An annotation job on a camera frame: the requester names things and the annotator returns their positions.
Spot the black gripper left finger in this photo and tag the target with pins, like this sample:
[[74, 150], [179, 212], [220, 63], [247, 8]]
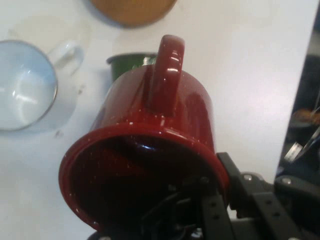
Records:
[[215, 217]]

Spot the white enamel mug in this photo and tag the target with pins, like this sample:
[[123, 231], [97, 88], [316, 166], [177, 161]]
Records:
[[25, 85]]

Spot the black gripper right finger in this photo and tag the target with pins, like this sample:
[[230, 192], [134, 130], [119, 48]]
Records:
[[272, 207]]

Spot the green enamel mug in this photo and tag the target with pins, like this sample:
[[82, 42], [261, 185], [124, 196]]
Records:
[[122, 68]]

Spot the red speckled mug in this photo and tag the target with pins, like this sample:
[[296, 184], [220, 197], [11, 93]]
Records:
[[195, 105]]

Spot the brown wooden mug tree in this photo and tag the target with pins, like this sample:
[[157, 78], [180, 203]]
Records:
[[132, 10]]

